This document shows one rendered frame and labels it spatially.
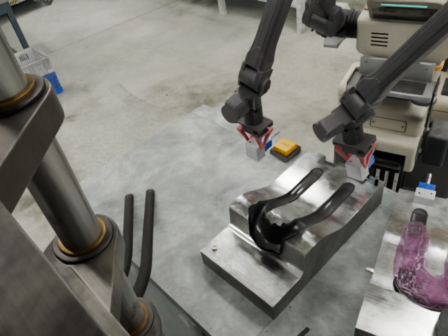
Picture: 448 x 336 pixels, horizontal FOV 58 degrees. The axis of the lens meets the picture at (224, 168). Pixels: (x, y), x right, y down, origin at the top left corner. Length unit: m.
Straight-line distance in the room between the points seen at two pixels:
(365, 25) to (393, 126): 0.38
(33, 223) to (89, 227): 2.20
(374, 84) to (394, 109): 0.56
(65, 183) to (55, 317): 0.32
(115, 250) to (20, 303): 0.36
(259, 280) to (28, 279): 0.82
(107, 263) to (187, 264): 0.60
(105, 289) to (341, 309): 0.66
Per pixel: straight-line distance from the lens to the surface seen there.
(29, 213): 2.90
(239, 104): 1.10
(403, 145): 1.56
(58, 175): 0.55
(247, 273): 1.07
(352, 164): 1.22
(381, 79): 0.99
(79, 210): 0.59
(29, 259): 0.30
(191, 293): 1.13
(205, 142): 1.58
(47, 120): 0.49
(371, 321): 0.96
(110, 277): 0.60
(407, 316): 0.98
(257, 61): 1.09
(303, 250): 1.01
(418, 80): 1.43
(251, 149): 1.27
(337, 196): 1.21
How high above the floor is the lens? 1.74
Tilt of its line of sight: 41 degrees down
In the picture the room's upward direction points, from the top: 10 degrees counter-clockwise
